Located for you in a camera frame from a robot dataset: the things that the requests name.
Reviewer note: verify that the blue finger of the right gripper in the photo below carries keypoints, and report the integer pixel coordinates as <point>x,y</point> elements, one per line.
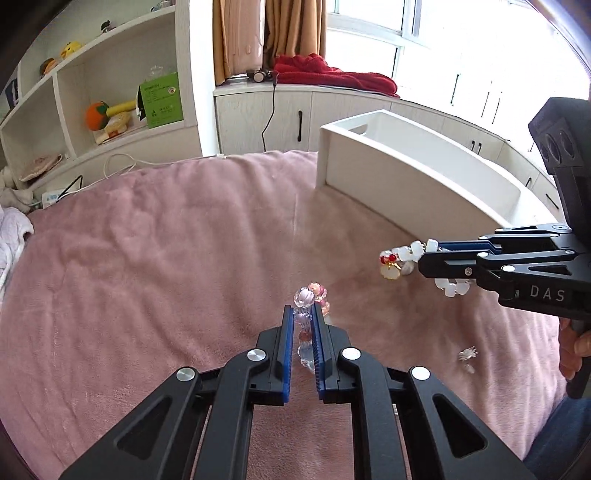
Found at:
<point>470,245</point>

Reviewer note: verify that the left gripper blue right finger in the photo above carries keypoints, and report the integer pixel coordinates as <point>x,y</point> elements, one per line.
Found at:
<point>319,359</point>

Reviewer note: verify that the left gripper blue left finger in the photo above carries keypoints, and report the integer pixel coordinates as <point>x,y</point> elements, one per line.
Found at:
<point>286,351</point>

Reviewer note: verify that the person's right hand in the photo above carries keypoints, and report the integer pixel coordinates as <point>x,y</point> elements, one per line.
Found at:
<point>574,348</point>

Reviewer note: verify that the silver starburst brooch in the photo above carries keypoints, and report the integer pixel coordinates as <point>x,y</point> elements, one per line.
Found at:
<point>466,358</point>

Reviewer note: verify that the white plastic storage bin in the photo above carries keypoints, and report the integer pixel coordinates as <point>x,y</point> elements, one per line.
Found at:
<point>429,186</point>

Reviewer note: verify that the pink bed blanket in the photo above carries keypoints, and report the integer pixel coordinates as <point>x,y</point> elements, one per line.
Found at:
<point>124,283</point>

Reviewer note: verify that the window seat cabinet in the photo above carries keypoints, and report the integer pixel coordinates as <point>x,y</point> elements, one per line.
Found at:
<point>301,111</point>

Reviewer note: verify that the red blanket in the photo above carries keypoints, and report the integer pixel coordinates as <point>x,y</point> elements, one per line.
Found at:
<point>314,70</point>

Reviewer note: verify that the green box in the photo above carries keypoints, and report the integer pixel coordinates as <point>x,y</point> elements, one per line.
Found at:
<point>159,99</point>

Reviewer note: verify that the orange plush toy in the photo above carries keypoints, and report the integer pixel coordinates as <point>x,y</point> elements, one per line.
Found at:
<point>96,117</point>

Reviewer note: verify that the brown curtain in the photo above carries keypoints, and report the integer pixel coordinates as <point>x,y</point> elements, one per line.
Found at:
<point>289,28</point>

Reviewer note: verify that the white bookshelf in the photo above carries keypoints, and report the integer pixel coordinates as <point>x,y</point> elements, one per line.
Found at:
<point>44,98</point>

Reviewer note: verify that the yellow duck plush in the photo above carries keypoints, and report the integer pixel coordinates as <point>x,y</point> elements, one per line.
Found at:
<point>70,48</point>

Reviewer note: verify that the black headphones with cable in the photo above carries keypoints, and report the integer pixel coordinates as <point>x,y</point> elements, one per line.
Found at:
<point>271,79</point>

